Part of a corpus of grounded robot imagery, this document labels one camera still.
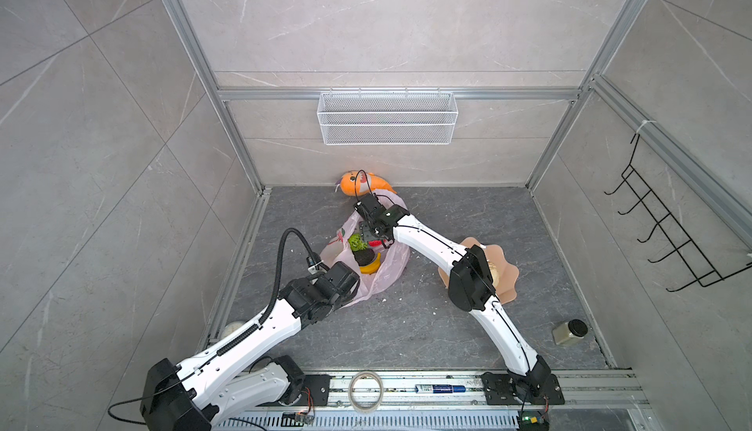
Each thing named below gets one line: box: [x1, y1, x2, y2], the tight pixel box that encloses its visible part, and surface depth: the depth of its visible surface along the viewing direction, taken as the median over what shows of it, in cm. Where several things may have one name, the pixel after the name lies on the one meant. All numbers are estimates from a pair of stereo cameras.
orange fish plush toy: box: [334, 170, 398, 197], surface depth 114 cm
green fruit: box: [348, 233, 369, 252], surface depth 98 cm
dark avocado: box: [352, 247, 376, 267], surface depth 97 cm
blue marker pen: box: [415, 383, 468, 394], surface depth 74 cm
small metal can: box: [552, 319, 589, 345], surface depth 77 cm
